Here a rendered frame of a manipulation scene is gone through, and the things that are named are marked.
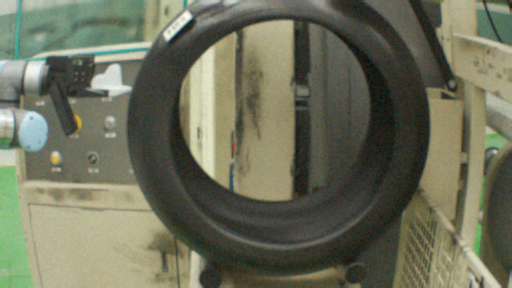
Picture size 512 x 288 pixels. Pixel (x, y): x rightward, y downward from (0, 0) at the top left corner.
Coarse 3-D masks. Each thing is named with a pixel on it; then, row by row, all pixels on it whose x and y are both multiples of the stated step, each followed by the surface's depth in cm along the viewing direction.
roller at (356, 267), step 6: (354, 258) 148; (360, 258) 150; (342, 264) 150; (348, 264) 146; (354, 264) 145; (360, 264) 145; (342, 270) 149; (348, 270) 145; (354, 270) 144; (360, 270) 145; (366, 270) 145; (348, 276) 145; (354, 276) 145; (360, 276) 145; (348, 282) 145; (354, 282) 145
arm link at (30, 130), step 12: (0, 120) 127; (12, 120) 130; (24, 120) 131; (36, 120) 132; (0, 132) 127; (12, 132) 129; (24, 132) 130; (36, 132) 132; (0, 144) 129; (12, 144) 131; (24, 144) 131; (36, 144) 132
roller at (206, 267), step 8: (200, 256) 154; (200, 264) 149; (208, 264) 147; (216, 264) 148; (200, 272) 144; (208, 272) 143; (216, 272) 144; (200, 280) 144; (208, 280) 144; (216, 280) 144
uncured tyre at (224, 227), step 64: (256, 0) 132; (320, 0) 132; (192, 64) 133; (384, 64) 135; (128, 128) 140; (384, 128) 165; (192, 192) 166; (320, 192) 168; (384, 192) 139; (256, 256) 141; (320, 256) 142
